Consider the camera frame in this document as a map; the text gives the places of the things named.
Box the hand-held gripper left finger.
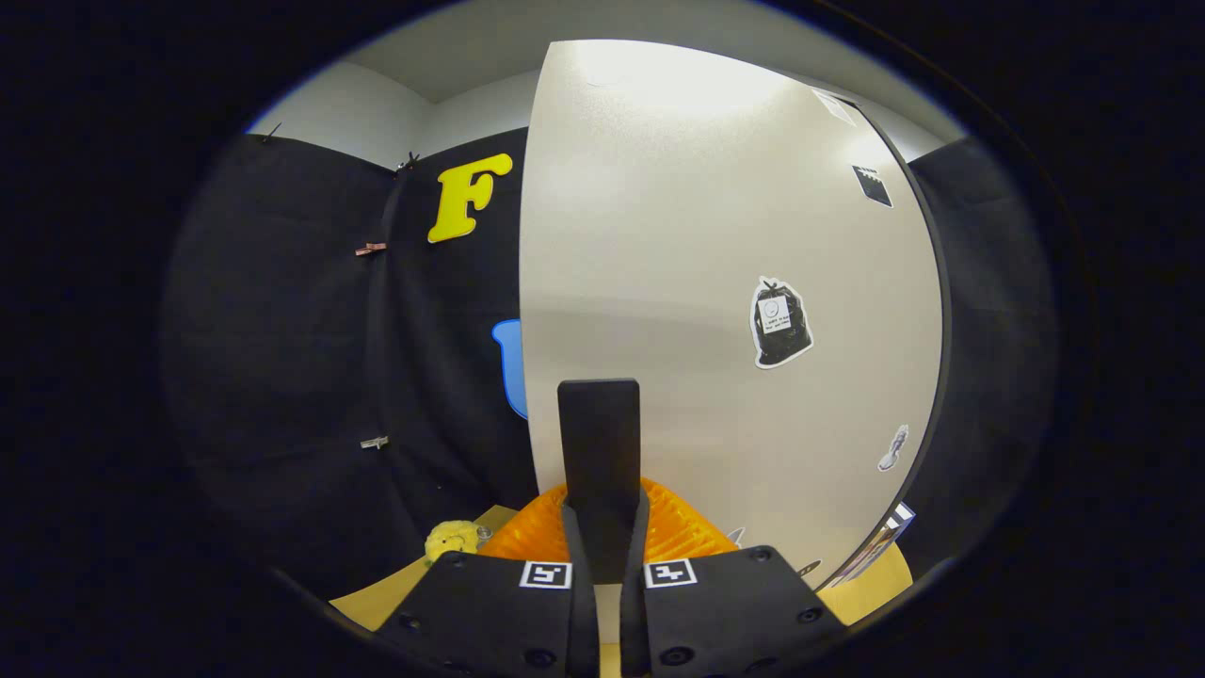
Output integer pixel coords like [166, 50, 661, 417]
[377, 482, 601, 678]

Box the purple white box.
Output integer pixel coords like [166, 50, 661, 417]
[833, 527, 895, 589]

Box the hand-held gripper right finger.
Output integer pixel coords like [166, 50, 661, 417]
[619, 477, 850, 678]

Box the yellow pineapple plush toy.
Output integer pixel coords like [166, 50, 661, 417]
[424, 520, 481, 566]

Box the black backdrop cloth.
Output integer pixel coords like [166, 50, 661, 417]
[160, 127, 1060, 604]

